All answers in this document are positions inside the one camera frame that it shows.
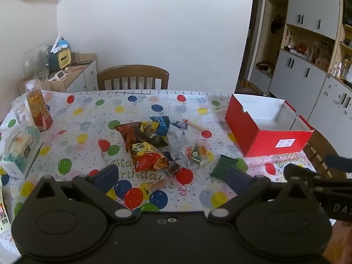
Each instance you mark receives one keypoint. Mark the dark green black packet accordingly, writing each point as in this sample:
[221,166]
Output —
[154,139]

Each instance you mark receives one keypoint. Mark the wooden side cabinet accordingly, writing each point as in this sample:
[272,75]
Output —
[79,78]

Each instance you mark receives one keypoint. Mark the wooden chair right side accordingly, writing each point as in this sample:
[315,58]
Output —
[316,150]

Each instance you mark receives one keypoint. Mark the orange yellow chips bag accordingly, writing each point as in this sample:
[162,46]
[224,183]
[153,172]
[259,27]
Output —
[147,157]

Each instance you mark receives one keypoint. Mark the clear glass vase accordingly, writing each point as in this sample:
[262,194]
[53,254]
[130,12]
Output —
[36,63]

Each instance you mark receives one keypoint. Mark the wooden chair far side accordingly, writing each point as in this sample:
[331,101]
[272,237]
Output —
[145,77]

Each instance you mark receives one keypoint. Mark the red cardboard box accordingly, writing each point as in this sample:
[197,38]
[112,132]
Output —
[266,126]

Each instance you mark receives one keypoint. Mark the white wall cabinets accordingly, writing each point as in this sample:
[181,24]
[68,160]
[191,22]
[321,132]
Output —
[307,52]

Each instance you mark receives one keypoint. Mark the brown Oreo snack bag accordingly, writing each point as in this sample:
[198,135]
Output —
[131,133]

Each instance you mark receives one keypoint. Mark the orange tea bottle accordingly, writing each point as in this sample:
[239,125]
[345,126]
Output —
[38,107]

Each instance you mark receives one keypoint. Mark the white long snack packet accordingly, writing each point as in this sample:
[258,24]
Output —
[177,143]

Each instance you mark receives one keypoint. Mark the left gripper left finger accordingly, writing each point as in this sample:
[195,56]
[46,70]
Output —
[94,188]

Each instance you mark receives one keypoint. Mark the purple candy packet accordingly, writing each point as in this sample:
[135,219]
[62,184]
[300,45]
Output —
[181,124]

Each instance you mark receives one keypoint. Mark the blue Oreo snack packet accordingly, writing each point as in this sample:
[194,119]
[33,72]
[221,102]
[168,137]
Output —
[163,124]

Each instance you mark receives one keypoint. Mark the tissue box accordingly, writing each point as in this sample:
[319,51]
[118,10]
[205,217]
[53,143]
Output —
[19,147]

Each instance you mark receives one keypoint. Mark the white pink timer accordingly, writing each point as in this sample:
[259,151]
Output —
[59,76]

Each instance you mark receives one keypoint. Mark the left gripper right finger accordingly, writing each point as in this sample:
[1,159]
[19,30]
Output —
[249,190]

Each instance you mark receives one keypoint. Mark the yellow teal tissue holder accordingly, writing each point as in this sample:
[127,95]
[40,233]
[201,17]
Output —
[60,60]

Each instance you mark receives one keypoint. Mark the dark green snack packet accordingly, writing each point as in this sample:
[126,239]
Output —
[221,168]

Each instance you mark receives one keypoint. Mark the clear pastry packet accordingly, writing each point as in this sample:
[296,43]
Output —
[196,153]

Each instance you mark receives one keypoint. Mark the balloon pattern tablecloth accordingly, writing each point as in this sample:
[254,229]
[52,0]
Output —
[83,139]

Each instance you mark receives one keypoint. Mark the small clear plastic bottle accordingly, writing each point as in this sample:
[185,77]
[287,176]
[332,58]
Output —
[21,109]

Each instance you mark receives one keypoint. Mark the wooden chair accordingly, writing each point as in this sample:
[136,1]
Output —
[316,150]
[145,77]

